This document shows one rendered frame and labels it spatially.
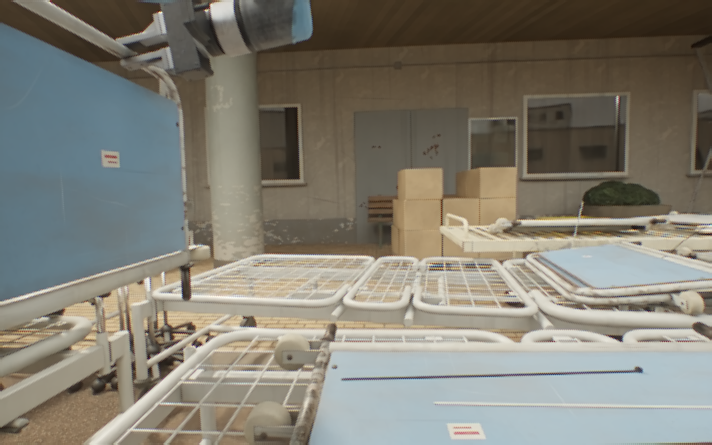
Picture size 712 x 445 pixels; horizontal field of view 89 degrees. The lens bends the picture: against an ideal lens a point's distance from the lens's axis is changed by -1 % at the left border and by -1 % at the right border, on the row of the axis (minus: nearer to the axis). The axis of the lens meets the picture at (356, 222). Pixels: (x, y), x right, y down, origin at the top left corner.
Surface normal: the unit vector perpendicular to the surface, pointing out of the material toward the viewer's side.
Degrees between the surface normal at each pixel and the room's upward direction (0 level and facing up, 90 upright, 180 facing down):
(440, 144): 90
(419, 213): 90
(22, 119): 90
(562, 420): 5
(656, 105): 90
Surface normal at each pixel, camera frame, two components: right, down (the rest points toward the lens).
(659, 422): -0.03, -0.99
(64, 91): 1.00, -0.01
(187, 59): -0.06, 0.07
